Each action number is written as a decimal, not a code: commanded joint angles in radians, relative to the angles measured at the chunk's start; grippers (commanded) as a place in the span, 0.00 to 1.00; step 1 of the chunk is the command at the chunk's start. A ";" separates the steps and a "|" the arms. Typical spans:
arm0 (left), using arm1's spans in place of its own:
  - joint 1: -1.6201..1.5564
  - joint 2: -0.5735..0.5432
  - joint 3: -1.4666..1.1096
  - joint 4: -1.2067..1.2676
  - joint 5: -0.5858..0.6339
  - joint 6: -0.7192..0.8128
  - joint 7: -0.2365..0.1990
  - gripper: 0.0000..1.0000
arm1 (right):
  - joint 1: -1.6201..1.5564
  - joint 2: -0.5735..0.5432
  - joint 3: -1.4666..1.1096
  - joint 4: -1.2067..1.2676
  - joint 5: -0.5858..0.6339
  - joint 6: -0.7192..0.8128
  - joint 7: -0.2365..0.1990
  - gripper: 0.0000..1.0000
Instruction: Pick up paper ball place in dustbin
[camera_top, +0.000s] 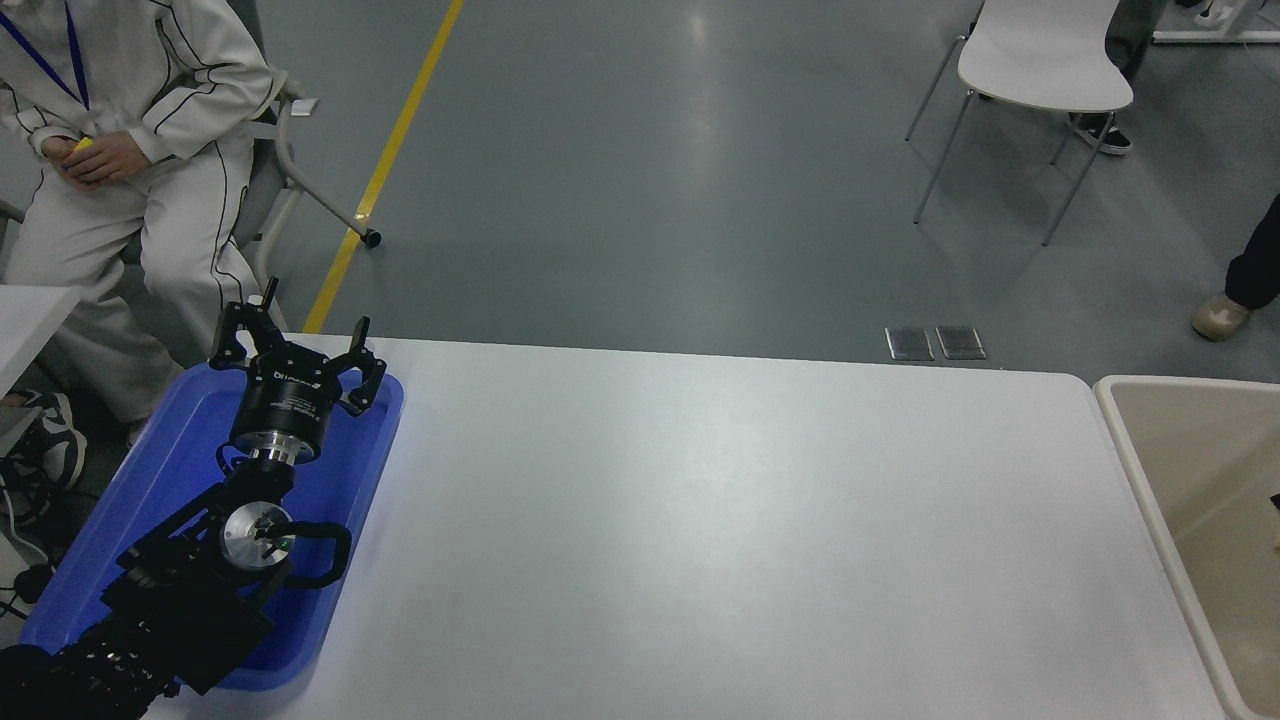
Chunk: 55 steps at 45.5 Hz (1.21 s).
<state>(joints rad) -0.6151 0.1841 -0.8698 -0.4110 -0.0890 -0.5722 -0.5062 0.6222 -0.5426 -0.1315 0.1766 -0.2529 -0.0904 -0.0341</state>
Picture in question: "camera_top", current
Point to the blue plastic tray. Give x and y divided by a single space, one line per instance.
330 500

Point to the white desk frame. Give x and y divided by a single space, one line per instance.
1220 38

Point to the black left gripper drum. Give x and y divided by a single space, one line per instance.
285 405

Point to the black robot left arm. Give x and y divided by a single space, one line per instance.
180 610

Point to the seated person's right hand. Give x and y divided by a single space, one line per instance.
58 150

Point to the person behind white chair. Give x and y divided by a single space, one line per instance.
1130 30

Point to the seated person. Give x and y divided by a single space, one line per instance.
170 250

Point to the large pale bin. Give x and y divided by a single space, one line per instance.
1220 500

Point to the colourful puzzle cube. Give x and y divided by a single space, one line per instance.
83 144

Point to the black and white sneaker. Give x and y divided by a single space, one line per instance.
60 440

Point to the standing person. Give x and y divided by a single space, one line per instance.
1260 260

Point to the seated person's left hand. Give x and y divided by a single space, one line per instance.
115 160

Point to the grey wheeled chair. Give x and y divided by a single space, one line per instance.
262 190

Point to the small white side table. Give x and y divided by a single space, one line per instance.
25 320

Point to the white plastic chair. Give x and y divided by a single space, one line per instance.
1045 60

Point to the metal floor plate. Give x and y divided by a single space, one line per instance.
961 342
909 343

